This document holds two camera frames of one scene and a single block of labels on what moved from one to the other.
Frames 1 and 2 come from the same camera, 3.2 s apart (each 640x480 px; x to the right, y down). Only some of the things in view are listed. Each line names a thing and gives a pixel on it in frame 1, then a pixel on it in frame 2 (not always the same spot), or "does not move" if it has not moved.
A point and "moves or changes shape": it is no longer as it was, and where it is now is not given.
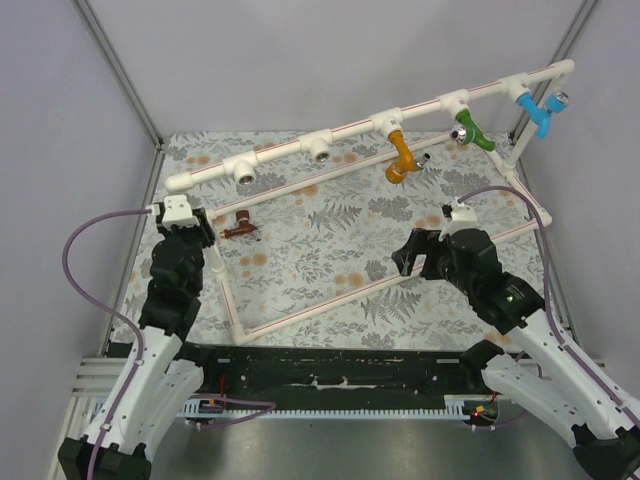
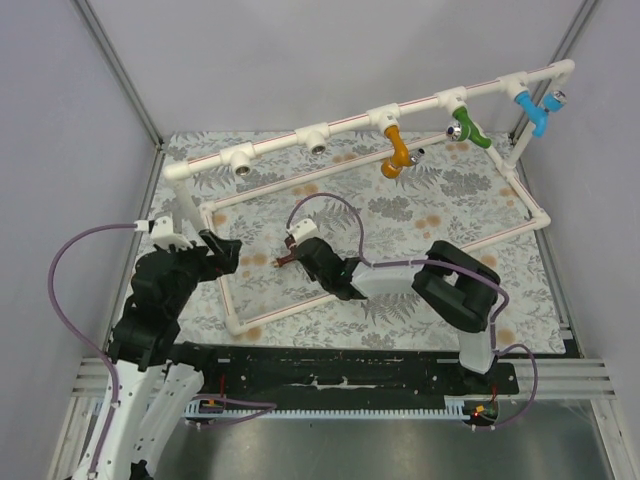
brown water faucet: (245, 226) → (291, 244)
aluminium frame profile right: (570, 42) does not move
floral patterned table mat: (307, 223) does not move
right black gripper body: (426, 256) → (301, 252)
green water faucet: (467, 132) does not move
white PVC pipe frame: (242, 170) moves or changes shape
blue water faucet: (556, 103) does not move
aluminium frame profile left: (115, 67) does not move
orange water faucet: (406, 162) moves or changes shape
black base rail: (313, 375) does not move
